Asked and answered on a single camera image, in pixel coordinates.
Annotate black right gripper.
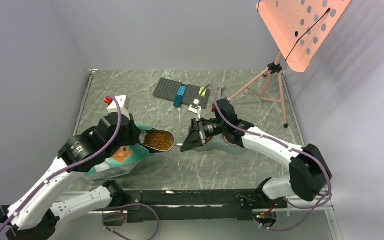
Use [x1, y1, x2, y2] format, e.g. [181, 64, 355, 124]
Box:
[181, 117, 228, 152]

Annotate green pet food bag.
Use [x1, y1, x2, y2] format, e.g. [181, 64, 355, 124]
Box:
[80, 123, 155, 181]

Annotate metal food scoop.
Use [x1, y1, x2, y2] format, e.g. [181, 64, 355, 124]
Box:
[139, 129, 183, 153]

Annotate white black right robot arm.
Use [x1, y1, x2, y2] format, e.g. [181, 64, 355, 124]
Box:
[180, 98, 332, 208]

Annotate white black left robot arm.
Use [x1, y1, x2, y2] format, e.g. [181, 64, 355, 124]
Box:
[0, 112, 141, 240]

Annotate teal double pet bowl stand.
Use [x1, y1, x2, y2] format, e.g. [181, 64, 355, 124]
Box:
[193, 134, 247, 155]

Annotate brown pet food kibble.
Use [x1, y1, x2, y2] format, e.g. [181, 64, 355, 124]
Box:
[143, 131, 175, 151]

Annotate blue building block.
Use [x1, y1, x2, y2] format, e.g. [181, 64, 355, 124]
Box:
[173, 85, 187, 108]

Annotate yellow-green building block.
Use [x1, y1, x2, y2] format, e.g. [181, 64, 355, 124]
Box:
[198, 87, 207, 98]

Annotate grey building block baseplate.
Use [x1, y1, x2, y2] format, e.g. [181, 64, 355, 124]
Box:
[152, 78, 210, 109]

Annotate red and grey scraper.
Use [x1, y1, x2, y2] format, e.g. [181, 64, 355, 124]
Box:
[217, 83, 225, 100]

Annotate pink tripod stand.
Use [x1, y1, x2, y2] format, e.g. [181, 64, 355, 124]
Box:
[230, 51, 289, 129]

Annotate pink perforated board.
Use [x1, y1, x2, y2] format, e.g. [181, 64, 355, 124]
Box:
[255, 0, 352, 73]

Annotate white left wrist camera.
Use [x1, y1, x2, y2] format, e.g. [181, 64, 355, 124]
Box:
[104, 95, 130, 116]

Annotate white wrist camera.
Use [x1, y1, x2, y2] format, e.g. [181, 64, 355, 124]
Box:
[188, 99, 202, 120]
[104, 95, 130, 116]

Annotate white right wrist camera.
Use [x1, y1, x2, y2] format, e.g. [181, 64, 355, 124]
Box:
[188, 99, 202, 120]

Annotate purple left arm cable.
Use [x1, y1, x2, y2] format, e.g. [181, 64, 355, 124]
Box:
[0, 95, 123, 240]

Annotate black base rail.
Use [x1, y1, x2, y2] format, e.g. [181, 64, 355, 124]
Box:
[113, 189, 288, 223]

